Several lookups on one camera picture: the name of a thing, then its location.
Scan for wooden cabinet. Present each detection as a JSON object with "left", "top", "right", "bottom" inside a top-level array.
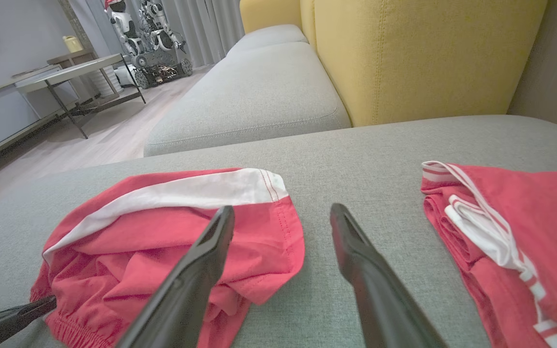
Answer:
[{"left": 46, "top": 48, "right": 96, "bottom": 104}]

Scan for yellow watering can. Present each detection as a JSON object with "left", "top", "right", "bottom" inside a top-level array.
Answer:
[{"left": 63, "top": 35, "right": 85, "bottom": 53}]

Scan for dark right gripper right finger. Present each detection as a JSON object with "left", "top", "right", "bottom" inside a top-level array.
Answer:
[{"left": 329, "top": 203, "right": 448, "bottom": 348}]

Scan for red jersey with white trim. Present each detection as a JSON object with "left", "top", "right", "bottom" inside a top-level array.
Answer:
[{"left": 421, "top": 160, "right": 557, "bottom": 348}]

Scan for yellow sofa back cushion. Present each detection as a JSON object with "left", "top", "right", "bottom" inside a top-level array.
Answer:
[
  {"left": 313, "top": 0, "right": 548, "bottom": 128},
  {"left": 239, "top": 0, "right": 303, "bottom": 34}
]

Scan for white wheeled robot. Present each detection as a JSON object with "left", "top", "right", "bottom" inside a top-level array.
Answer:
[{"left": 66, "top": 0, "right": 245, "bottom": 68}]

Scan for grey sofa seat cushion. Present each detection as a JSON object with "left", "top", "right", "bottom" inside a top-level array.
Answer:
[
  {"left": 143, "top": 42, "right": 352, "bottom": 158},
  {"left": 225, "top": 24, "right": 309, "bottom": 58}
]

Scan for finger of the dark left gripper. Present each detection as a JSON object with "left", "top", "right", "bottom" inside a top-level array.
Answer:
[{"left": 0, "top": 295, "right": 58, "bottom": 348}]

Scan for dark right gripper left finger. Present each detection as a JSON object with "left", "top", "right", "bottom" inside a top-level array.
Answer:
[{"left": 117, "top": 205, "right": 235, "bottom": 348}]

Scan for white ribbed round basket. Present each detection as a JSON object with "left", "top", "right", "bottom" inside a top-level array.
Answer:
[{"left": 88, "top": 65, "right": 124, "bottom": 97}]

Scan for white humanoid robot red cap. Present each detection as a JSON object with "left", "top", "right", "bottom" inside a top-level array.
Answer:
[{"left": 104, "top": 0, "right": 144, "bottom": 56}]

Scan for grey side table black legs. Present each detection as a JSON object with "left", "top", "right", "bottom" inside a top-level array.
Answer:
[{"left": 15, "top": 53, "right": 147, "bottom": 140}]

